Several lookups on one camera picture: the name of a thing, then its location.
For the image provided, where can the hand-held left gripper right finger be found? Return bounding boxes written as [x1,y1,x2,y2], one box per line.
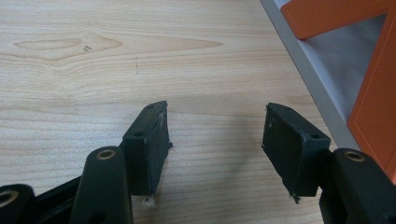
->
[261,102,332,204]

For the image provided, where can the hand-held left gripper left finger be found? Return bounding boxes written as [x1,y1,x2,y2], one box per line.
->
[120,100,174,206]

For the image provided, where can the grey shoe rack orange posts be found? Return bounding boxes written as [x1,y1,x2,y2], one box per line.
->
[260,0,396,185]

